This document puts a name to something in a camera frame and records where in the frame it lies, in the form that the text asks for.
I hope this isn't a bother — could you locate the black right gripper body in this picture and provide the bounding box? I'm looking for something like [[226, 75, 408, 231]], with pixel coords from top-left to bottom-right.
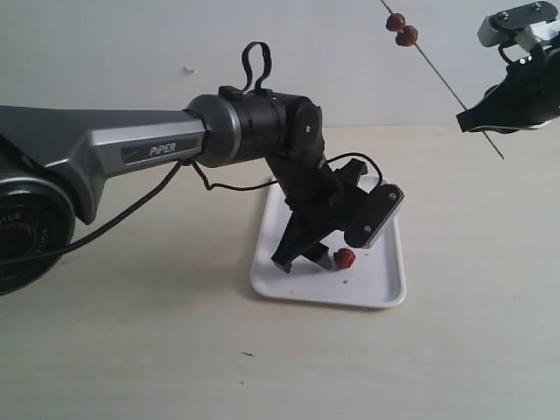
[[494, 47, 559, 130]]

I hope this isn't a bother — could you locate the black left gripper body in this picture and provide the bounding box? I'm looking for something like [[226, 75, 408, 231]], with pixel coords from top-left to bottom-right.
[[279, 157, 368, 245]]

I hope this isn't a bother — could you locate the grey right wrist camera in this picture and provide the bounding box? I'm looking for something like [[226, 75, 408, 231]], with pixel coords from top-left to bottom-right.
[[477, 1, 559, 51]]

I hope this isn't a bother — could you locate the white rectangular plastic tray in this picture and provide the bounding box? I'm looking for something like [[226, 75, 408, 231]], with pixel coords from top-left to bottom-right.
[[249, 185, 406, 309]]

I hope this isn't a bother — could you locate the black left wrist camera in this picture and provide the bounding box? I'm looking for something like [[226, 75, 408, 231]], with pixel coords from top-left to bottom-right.
[[344, 184, 404, 249]]

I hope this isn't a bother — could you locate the thin metal skewer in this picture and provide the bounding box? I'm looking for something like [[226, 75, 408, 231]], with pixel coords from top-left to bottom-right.
[[380, 0, 505, 159]]

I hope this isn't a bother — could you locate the red-brown meat ball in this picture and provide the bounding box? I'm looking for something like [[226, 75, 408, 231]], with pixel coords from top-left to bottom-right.
[[395, 25, 418, 47], [385, 13, 406, 32], [333, 248, 356, 270]]

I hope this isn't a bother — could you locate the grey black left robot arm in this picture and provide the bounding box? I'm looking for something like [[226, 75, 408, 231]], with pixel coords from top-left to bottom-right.
[[1, 87, 370, 294]]

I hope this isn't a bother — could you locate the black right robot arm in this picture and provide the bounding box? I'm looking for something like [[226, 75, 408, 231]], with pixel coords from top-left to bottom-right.
[[457, 47, 559, 134]]

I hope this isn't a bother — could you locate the black right camera cable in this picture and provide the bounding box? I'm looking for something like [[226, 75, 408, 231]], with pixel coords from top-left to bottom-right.
[[497, 41, 533, 67]]

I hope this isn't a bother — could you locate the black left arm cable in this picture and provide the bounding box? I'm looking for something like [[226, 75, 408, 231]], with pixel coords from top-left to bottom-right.
[[0, 41, 384, 263]]

